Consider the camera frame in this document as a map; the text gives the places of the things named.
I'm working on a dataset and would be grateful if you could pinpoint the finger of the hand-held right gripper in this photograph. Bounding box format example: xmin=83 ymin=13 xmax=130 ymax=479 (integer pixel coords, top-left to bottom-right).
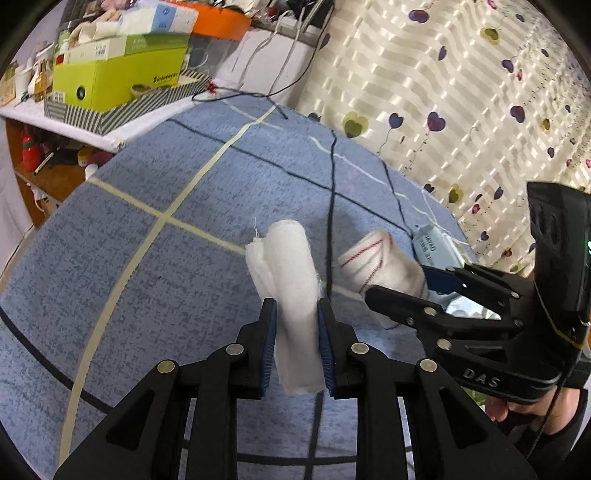
xmin=422 ymin=264 xmax=536 ymax=319
xmin=365 ymin=285 xmax=527 ymax=347

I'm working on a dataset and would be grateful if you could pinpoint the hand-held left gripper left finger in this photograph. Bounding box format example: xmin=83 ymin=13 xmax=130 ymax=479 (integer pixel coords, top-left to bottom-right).
xmin=53 ymin=298 xmax=279 ymax=480

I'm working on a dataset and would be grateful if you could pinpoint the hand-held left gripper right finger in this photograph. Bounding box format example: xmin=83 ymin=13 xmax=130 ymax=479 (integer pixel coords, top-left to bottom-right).
xmin=318 ymin=298 xmax=539 ymax=480

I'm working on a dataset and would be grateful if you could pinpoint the white knit cloth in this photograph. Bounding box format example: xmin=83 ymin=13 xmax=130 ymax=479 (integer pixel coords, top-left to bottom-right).
xmin=337 ymin=232 xmax=428 ymax=301

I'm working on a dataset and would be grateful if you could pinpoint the white gauze cloth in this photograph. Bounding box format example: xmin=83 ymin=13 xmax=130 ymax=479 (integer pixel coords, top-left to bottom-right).
xmin=245 ymin=220 xmax=324 ymax=397

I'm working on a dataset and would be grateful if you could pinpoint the person's right forearm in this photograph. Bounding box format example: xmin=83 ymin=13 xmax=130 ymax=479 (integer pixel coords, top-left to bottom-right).
xmin=503 ymin=388 xmax=591 ymax=480

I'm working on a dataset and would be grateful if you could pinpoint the person's right hand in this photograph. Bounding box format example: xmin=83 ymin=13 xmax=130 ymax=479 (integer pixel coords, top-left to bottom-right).
xmin=485 ymin=394 xmax=555 ymax=423

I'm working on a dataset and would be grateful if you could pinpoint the wet wipes pack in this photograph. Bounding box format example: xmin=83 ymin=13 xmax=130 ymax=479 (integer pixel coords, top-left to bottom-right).
xmin=412 ymin=224 xmax=502 ymax=321

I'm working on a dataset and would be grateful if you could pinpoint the heart print curtain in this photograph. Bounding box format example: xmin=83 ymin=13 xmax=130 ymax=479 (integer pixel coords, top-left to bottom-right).
xmin=295 ymin=0 xmax=591 ymax=278

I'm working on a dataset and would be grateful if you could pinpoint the black white striped box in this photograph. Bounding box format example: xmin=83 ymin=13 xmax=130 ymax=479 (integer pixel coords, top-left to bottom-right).
xmin=43 ymin=71 xmax=212 ymax=136

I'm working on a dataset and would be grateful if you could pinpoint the red item under shelf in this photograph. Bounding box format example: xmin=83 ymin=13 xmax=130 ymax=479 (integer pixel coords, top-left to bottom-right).
xmin=21 ymin=131 xmax=43 ymax=172

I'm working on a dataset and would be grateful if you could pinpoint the lime green cardboard box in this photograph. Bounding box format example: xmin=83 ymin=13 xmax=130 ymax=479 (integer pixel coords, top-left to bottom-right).
xmin=52 ymin=45 xmax=191 ymax=112

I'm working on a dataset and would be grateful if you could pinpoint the white shelf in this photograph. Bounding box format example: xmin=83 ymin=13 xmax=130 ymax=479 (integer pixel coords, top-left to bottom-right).
xmin=0 ymin=92 xmax=195 ymax=153

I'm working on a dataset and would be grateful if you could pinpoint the orange tray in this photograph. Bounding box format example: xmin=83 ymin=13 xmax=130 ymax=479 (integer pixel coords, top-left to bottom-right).
xmin=190 ymin=4 xmax=254 ymax=41

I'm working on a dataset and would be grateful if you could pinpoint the long white box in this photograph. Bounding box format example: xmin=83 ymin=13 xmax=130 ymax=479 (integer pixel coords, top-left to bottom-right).
xmin=65 ymin=33 xmax=191 ymax=65

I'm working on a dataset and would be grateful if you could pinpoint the white blue tissue pack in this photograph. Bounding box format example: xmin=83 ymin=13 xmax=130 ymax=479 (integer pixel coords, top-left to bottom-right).
xmin=117 ymin=1 xmax=200 ymax=35

